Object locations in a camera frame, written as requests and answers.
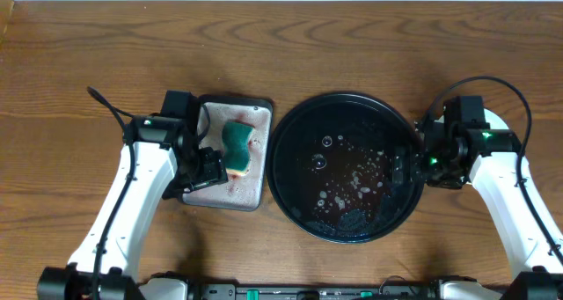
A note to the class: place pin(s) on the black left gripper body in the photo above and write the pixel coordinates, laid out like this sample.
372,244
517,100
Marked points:
210,166

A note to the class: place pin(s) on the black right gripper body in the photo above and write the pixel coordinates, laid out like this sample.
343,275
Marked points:
441,168

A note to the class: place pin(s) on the mint green plate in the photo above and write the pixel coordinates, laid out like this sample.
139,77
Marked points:
495,121

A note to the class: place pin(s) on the green scouring sponge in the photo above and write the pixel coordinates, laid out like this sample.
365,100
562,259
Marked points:
236,137

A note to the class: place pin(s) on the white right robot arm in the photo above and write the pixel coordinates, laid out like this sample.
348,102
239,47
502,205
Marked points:
530,236

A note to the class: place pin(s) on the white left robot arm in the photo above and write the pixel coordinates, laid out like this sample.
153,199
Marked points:
161,159

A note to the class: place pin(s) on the black rectangular soapy tray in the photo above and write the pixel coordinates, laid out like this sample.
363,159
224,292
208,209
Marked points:
243,189

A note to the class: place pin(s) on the black round tray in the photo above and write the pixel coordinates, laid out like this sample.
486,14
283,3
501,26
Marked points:
330,167

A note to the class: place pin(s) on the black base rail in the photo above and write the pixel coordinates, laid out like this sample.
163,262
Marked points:
394,287

